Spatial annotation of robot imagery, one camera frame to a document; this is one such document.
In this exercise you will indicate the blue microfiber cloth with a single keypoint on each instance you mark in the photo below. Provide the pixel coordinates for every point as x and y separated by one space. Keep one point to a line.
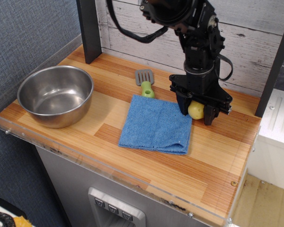
156 125

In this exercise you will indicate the yellow toy potato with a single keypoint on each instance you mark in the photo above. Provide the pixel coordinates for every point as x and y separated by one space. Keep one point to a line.
196 110

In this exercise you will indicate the yellow object bottom left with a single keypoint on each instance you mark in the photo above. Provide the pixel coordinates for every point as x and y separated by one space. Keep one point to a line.
22 222

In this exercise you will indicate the dark right frame post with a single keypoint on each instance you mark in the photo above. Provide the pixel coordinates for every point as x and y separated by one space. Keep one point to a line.
271 80

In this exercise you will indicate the white ridged side appliance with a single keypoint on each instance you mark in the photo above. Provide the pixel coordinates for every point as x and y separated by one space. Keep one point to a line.
266 160

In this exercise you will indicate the grey toy kitchen cabinet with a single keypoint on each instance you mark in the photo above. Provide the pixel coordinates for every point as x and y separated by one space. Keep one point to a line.
72 182

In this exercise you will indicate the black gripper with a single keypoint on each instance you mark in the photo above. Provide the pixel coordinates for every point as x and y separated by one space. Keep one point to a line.
204 89

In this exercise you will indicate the green handled grey spatula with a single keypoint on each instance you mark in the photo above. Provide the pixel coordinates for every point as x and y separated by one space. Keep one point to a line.
144 79

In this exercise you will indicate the dark frame post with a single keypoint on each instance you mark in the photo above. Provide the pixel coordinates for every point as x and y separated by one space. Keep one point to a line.
88 19
271 80

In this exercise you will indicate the dark left frame post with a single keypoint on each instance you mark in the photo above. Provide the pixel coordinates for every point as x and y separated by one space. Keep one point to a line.
88 19

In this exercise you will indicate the stainless steel bowl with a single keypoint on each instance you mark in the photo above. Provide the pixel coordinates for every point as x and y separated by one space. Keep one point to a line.
57 96

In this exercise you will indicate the silver dispenser button panel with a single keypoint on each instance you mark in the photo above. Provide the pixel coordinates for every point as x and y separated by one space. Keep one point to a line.
111 212

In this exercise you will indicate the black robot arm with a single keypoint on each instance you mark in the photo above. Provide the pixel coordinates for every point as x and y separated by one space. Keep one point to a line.
196 24

